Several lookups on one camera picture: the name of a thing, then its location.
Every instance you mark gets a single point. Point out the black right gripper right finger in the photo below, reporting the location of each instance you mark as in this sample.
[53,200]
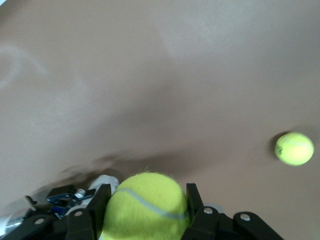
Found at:
[207,225]

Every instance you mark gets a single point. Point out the yellow tennis ball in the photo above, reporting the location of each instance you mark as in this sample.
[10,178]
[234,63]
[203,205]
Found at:
[294,148]
[147,207]

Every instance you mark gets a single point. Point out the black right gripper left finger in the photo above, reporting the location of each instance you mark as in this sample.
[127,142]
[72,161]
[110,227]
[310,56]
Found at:
[82,225]

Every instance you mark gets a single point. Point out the brown table cover mat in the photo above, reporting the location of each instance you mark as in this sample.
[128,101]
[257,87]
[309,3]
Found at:
[160,75]

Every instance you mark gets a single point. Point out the small tan wooden stick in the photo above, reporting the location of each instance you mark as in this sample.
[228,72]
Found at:
[29,201]

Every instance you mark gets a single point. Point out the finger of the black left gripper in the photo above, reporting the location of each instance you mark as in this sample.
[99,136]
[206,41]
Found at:
[61,190]

